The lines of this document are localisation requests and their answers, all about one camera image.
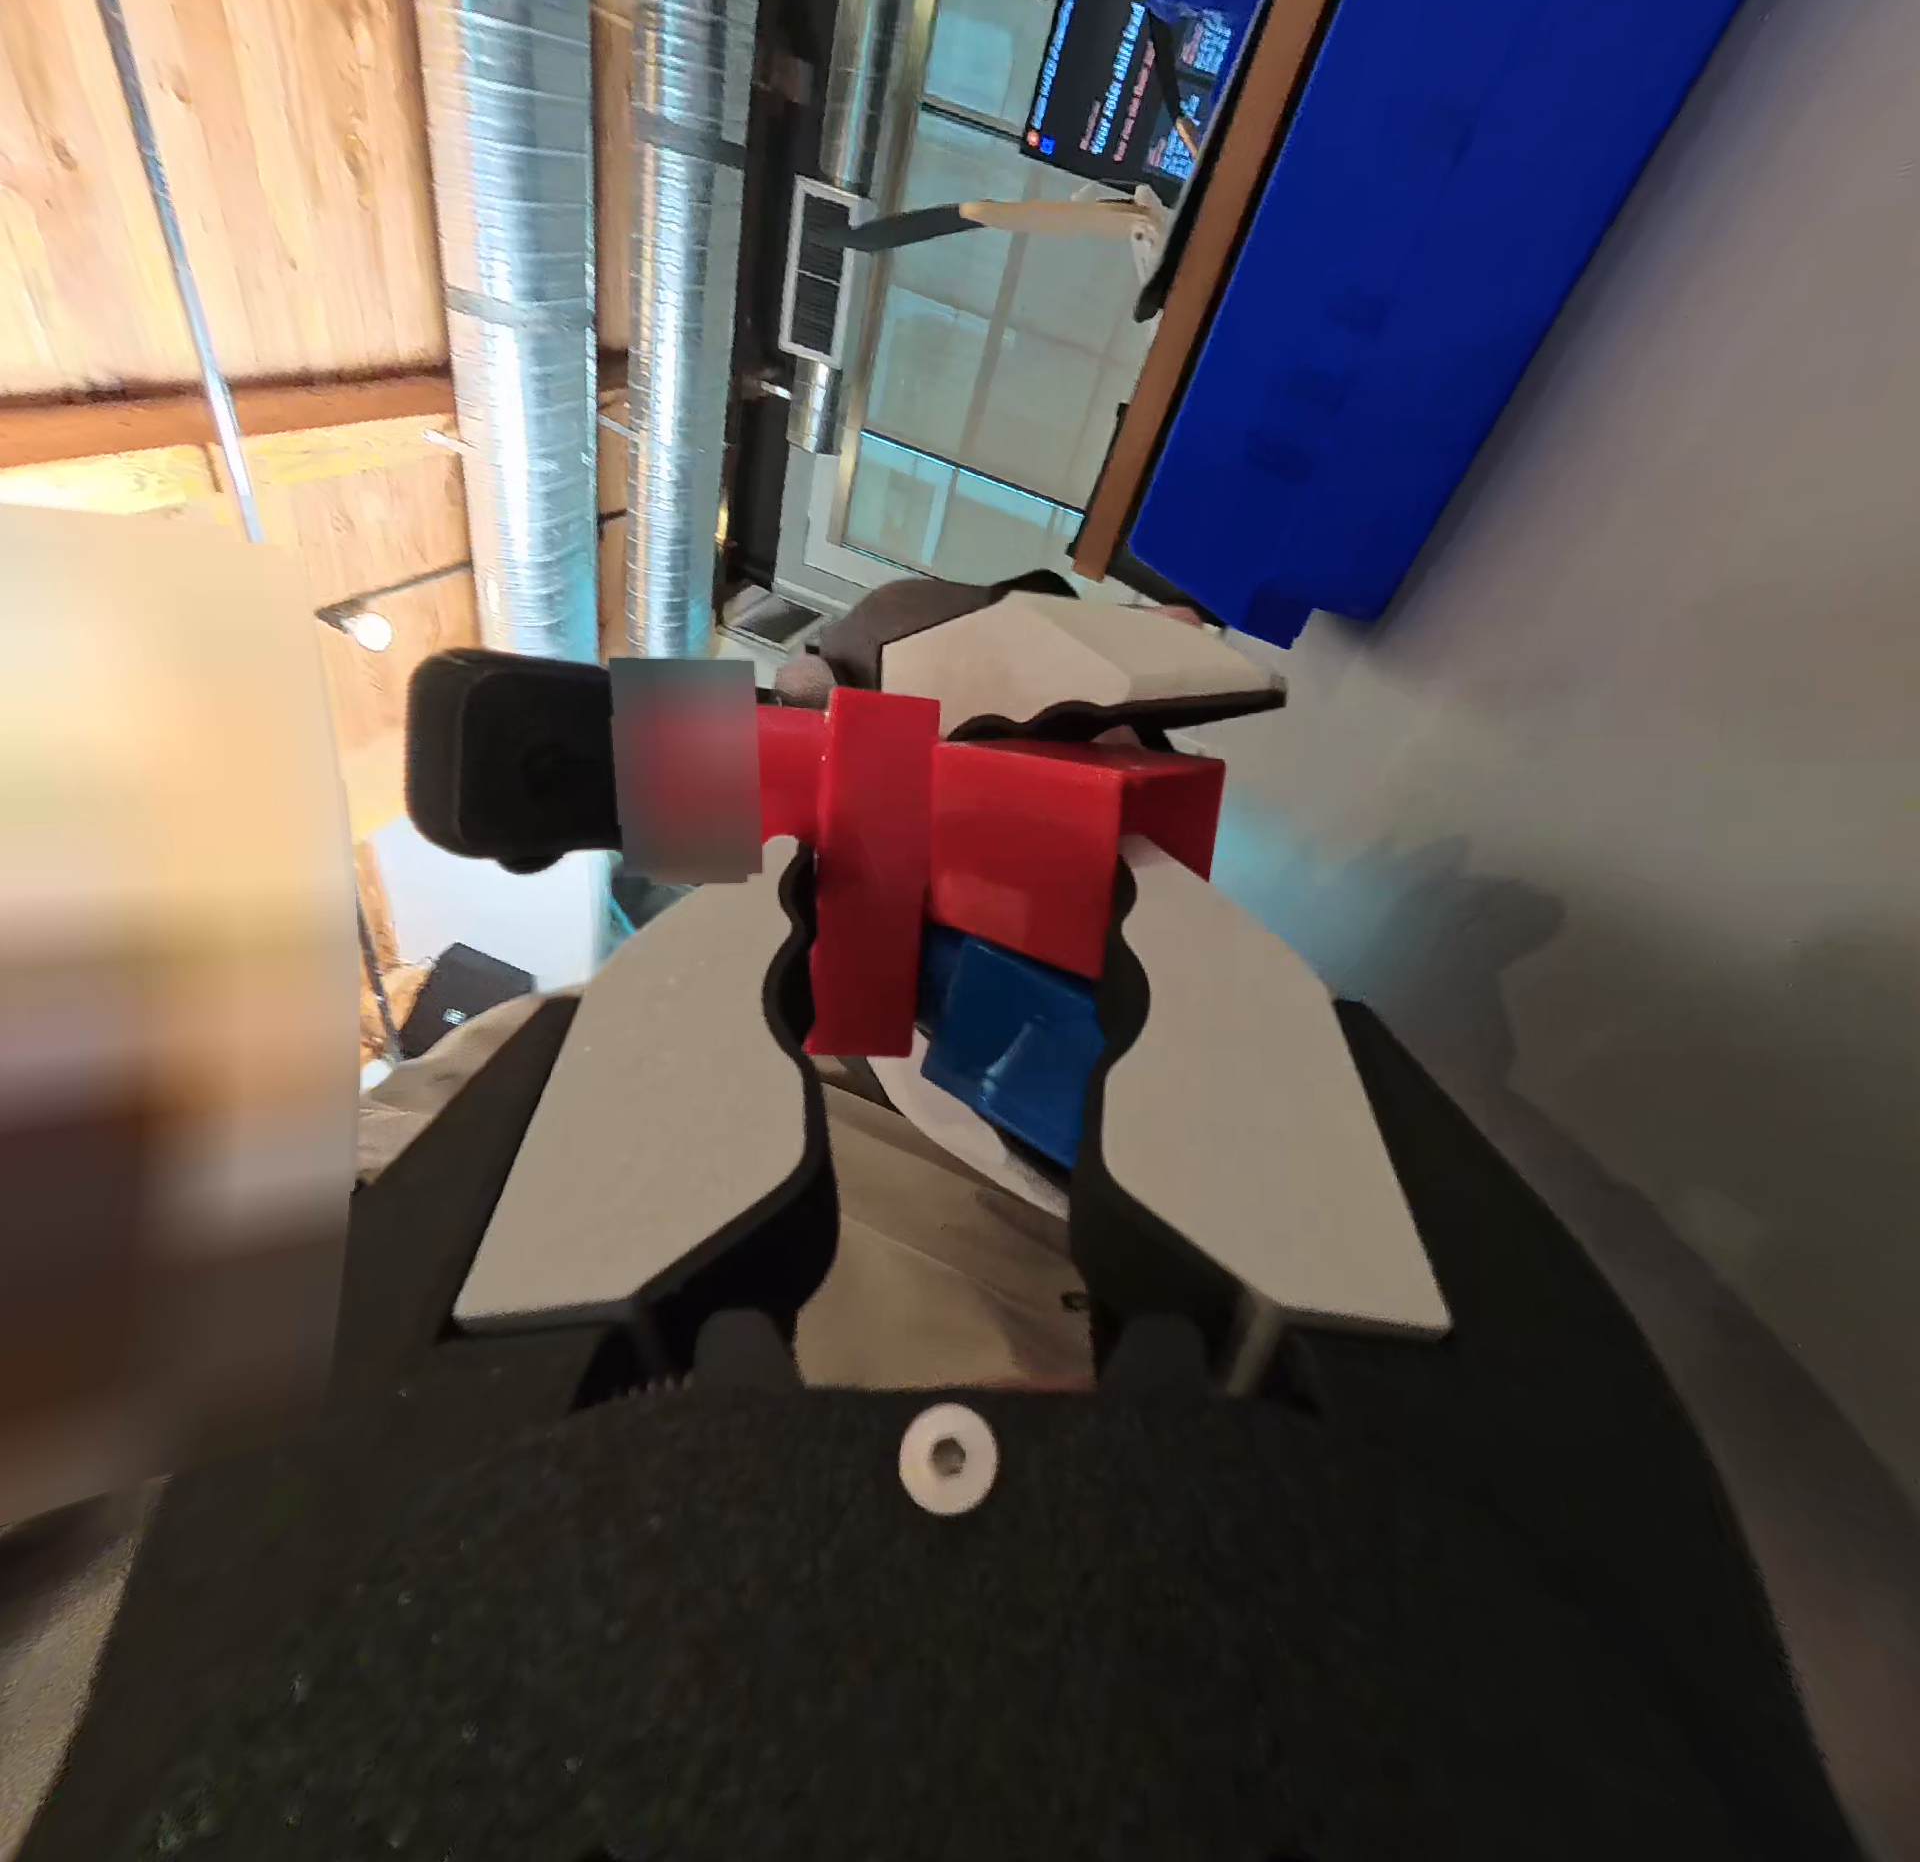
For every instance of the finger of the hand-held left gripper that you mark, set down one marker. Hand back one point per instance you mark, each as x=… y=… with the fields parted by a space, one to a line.
x=1128 y=663

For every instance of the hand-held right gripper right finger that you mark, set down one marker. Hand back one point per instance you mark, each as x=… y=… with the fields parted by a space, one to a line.
x=1278 y=1143

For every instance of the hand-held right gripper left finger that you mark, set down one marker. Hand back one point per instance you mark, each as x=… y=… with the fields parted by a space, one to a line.
x=648 y=1143

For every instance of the blue toy block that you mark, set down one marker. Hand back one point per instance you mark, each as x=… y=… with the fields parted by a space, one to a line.
x=1007 y=1053

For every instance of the red double toy block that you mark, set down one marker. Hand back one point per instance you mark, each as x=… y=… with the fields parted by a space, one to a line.
x=871 y=871

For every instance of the blue plastic bin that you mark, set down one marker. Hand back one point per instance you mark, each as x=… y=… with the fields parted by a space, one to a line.
x=1442 y=272

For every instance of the large display screen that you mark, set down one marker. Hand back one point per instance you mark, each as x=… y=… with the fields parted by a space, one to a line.
x=1128 y=47

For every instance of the silver ventilation duct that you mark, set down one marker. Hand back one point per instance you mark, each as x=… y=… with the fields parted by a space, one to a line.
x=517 y=272
x=685 y=272

